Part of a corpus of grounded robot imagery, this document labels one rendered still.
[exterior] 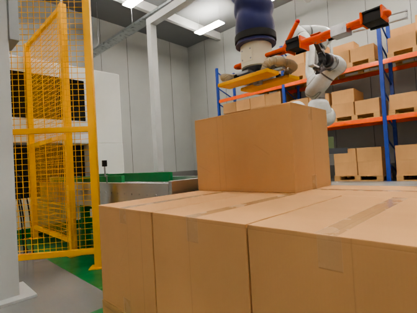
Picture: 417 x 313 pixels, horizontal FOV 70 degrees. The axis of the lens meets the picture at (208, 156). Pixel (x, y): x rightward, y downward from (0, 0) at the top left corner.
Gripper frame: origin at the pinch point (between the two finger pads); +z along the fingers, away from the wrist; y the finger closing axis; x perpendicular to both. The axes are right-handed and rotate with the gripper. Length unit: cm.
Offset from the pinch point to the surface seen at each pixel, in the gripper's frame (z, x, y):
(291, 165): 33, -3, 58
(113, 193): 48, 129, 73
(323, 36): 15.7, -13.5, 0.3
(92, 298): 81, 95, 125
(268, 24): 17.1, 14.1, -15.1
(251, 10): 23.1, 20.3, -22.8
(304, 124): 19.7, -3.8, 39.5
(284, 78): 10.4, 10.5, 12.9
